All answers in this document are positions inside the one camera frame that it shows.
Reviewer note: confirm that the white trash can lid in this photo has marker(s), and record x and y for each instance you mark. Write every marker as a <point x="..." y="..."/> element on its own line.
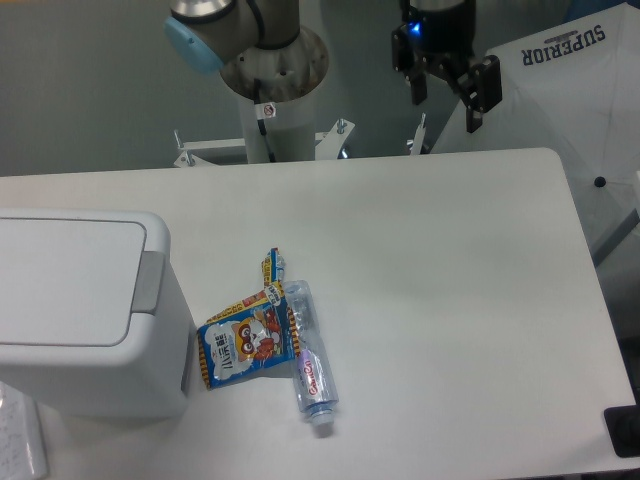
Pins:
<point x="71" y="281"/>

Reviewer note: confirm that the blue snack bag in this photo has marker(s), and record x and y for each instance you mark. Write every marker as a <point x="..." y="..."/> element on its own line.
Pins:
<point x="256" y="333"/>

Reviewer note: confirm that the white SUPERIOR umbrella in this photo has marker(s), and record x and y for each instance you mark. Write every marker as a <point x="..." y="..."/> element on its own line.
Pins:
<point x="575" y="90"/>

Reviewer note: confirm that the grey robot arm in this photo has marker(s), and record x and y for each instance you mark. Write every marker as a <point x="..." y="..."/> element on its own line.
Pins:
<point x="265" y="54"/>

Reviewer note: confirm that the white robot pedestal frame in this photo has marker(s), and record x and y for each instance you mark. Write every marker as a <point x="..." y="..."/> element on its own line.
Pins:
<point x="278" y="132"/>

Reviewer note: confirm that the white trash can body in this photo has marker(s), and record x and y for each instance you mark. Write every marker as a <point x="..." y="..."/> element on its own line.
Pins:
<point x="143" y="376"/>

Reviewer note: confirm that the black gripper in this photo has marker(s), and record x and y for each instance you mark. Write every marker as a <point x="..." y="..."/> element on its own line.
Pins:
<point x="438" y="36"/>

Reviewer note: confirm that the crushed clear plastic bottle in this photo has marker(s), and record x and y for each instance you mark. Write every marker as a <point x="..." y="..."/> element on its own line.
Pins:
<point x="313" y="379"/>

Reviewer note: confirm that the black clamp at table edge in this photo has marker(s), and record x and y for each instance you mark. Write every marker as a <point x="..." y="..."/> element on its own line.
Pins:
<point x="623" y="427"/>

